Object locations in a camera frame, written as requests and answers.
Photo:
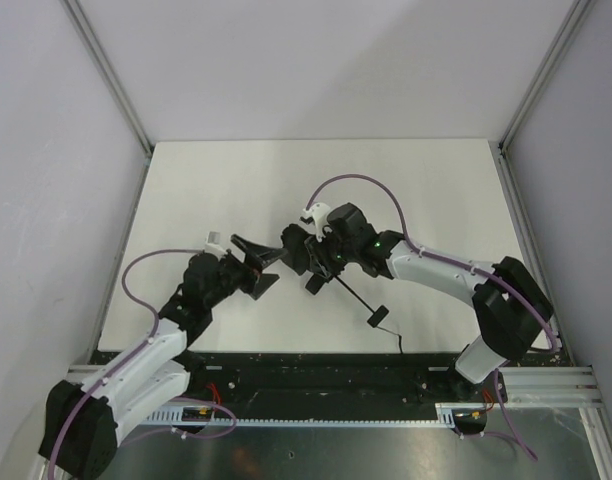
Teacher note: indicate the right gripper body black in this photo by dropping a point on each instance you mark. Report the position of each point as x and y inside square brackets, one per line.
[315, 257]

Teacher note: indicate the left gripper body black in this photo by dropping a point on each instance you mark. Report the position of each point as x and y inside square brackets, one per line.
[242, 270]

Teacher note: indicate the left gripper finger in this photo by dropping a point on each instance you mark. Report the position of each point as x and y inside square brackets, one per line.
[264, 282]
[256, 255]

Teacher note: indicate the black folding umbrella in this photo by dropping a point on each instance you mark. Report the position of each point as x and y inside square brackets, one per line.
[298, 250]

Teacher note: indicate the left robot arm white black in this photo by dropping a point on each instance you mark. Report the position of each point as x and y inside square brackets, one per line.
[86, 422]

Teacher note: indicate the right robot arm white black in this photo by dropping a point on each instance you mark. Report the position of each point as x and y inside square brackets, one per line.
[510, 307]

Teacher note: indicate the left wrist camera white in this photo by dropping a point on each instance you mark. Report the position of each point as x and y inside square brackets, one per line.
[213, 245]

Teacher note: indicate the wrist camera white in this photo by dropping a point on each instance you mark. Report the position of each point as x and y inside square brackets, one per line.
[316, 215]
[213, 245]

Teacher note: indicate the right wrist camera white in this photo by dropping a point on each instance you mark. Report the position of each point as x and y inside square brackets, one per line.
[316, 215]

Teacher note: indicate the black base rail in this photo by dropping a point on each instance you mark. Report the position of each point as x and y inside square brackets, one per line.
[442, 360]

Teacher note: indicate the grey cable duct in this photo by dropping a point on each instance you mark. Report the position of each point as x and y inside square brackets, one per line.
[177, 416]

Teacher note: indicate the aluminium frame crossbar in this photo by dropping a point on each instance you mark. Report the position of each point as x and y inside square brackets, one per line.
[546, 385]

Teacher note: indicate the left aluminium corner post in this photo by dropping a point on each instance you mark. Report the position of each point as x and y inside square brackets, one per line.
[100, 59]

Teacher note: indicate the aluminium corner post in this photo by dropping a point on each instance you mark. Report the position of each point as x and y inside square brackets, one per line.
[555, 54]
[100, 59]

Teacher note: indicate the right aluminium corner post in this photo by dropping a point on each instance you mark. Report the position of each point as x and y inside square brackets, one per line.
[555, 54]

